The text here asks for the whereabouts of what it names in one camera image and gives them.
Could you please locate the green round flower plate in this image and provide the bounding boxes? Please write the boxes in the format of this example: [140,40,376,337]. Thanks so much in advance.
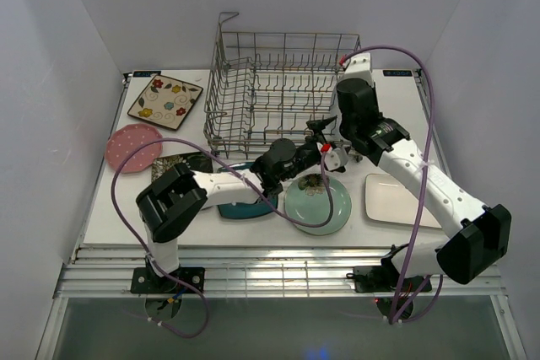
[283,173,352,236]

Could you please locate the teal square plate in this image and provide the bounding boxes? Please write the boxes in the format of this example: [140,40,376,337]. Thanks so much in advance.
[218,162,278,220]

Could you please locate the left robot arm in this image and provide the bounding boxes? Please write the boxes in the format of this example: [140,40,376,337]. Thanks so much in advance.
[136,116,344,293]

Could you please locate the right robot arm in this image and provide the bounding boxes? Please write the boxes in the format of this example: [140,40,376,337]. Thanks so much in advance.
[336,78,511,290]

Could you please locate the blue label right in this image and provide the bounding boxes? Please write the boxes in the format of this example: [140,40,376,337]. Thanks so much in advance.
[382,69,413,78]

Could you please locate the white rectangular plate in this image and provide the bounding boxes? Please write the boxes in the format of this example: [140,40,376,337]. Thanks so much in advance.
[364,174,418,226]

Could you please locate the black floral square plate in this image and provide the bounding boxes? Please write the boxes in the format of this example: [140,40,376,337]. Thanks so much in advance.
[151,152,213,181]

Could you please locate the cream square flower plate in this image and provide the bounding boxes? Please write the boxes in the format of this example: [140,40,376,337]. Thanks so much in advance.
[127,74,203,131]

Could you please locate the pink dotted round plate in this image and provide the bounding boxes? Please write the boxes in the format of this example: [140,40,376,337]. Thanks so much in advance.
[105,124,163,174]

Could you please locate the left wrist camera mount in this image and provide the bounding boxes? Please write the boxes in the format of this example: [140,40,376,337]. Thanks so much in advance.
[320,143,348,173]

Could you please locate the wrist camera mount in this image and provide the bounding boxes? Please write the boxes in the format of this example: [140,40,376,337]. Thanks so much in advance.
[338,52,374,86]
[320,143,348,173]

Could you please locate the grey wire dish rack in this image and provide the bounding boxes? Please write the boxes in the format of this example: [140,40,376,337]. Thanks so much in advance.
[203,12,361,159]

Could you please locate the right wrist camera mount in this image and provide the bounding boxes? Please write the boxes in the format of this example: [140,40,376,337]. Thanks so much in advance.
[338,52,374,86]

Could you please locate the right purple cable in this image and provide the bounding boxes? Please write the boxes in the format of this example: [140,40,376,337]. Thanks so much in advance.
[337,44,444,326]

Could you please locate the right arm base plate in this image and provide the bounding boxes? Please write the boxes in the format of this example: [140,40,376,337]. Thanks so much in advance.
[346,266,432,293]

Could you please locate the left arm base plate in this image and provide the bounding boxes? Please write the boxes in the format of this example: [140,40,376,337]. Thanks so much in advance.
[130,266,206,294]

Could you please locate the aluminium table frame rail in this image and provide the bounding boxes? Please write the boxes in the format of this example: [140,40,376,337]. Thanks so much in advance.
[53,245,507,300]

